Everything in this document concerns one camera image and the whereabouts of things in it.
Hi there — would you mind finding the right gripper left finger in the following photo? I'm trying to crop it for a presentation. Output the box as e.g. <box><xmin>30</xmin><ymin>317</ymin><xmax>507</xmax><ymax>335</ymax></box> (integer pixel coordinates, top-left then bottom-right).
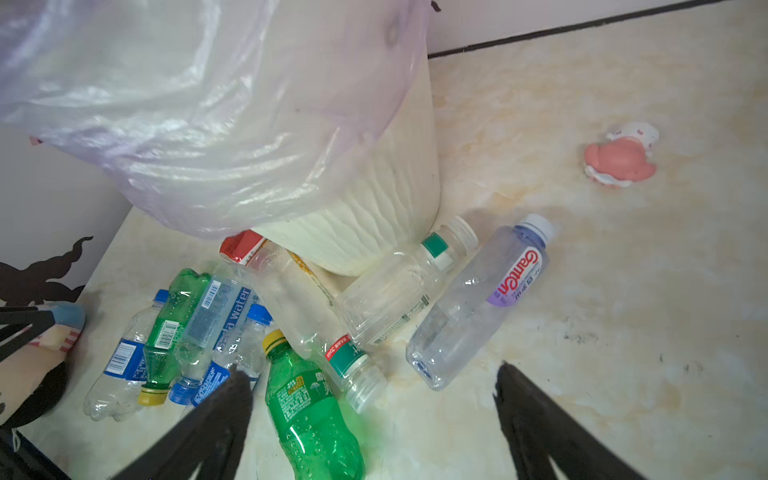
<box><xmin>115</xmin><ymin>371</ymin><xmax>253</xmax><ymax>479</ymax></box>

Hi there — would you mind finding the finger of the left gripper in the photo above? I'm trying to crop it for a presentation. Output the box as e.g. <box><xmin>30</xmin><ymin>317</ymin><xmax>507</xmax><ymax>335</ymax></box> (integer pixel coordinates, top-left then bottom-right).
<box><xmin>0</xmin><ymin>307</ymin><xmax>55</xmax><ymax>362</ymax></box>

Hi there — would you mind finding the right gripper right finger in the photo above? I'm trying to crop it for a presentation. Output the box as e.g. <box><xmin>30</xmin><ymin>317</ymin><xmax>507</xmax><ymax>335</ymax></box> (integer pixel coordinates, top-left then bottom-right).
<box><xmin>494</xmin><ymin>363</ymin><xmax>643</xmax><ymax>479</ymax></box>

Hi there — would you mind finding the green bottle yellow cap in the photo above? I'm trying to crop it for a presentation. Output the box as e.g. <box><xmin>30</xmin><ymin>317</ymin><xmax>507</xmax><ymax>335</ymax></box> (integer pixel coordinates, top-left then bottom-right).
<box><xmin>137</xmin><ymin>268</ymin><xmax>212</xmax><ymax>407</ymax></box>
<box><xmin>262</xmin><ymin>330</ymin><xmax>365</xmax><ymax>479</ymax></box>

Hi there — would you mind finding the clear bottle pale blue label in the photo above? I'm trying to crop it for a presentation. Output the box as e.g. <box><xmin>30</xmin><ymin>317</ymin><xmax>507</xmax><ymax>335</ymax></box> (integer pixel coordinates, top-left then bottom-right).
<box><xmin>169</xmin><ymin>263</ymin><xmax>257</xmax><ymax>406</ymax></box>

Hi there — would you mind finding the clear bottle green cap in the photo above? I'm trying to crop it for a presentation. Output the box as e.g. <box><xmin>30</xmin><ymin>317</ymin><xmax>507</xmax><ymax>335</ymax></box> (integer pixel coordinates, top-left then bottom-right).
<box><xmin>337</xmin><ymin>216</ymin><xmax>479</xmax><ymax>348</ymax></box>

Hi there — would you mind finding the white woven waste bin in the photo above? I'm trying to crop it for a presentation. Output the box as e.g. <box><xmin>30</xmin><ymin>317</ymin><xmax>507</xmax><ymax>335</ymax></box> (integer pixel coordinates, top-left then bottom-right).
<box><xmin>255</xmin><ymin>62</ymin><xmax>441</xmax><ymax>277</ymax></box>

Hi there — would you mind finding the pink plastic bin liner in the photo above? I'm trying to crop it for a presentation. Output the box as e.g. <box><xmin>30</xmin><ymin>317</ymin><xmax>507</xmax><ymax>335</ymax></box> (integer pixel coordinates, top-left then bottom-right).
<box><xmin>1</xmin><ymin>1</ymin><xmax>432</xmax><ymax>238</ymax></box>

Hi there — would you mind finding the plush doll toy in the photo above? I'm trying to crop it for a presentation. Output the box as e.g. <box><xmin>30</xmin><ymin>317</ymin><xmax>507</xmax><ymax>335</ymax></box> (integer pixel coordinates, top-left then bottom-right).
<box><xmin>1</xmin><ymin>301</ymin><xmax>86</xmax><ymax>429</ymax></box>

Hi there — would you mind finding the small blue label water bottle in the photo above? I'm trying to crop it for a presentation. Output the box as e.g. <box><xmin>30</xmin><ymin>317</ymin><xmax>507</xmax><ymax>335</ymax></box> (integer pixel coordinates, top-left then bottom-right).
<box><xmin>190</xmin><ymin>303</ymin><xmax>272</xmax><ymax>408</ymax></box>

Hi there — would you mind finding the green bottle yellow cap tilted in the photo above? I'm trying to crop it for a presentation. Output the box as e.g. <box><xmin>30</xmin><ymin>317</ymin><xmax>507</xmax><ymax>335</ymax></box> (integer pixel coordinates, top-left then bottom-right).
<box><xmin>262</xmin><ymin>330</ymin><xmax>365</xmax><ymax>479</ymax></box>

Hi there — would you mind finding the clear bottle green red label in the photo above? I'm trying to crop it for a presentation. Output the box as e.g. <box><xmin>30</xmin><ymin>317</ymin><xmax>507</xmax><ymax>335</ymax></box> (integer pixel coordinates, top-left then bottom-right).
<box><xmin>247</xmin><ymin>240</ymin><xmax>387</xmax><ymax>413</ymax></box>

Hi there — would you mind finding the clear bottle purple label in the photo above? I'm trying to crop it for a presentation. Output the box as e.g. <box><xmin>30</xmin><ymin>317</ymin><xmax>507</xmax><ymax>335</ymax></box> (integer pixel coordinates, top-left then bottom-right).
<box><xmin>405</xmin><ymin>213</ymin><xmax>556</xmax><ymax>391</ymax></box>

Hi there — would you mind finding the red yellow label drink bottle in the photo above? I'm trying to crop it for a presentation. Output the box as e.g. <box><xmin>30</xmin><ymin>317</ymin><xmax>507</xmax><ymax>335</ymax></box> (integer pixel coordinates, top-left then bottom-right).
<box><xmin>219</xmin><ymin>230</ymin><xmax>266</xmax><ymax>266</ymax></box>

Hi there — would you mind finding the pink white toy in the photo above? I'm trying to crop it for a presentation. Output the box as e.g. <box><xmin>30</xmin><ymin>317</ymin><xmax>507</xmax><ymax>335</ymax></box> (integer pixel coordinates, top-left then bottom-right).
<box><xmin>584</xmin><ymin>121</ymin><xmax>661</xmax><ymax>188</ymax></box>

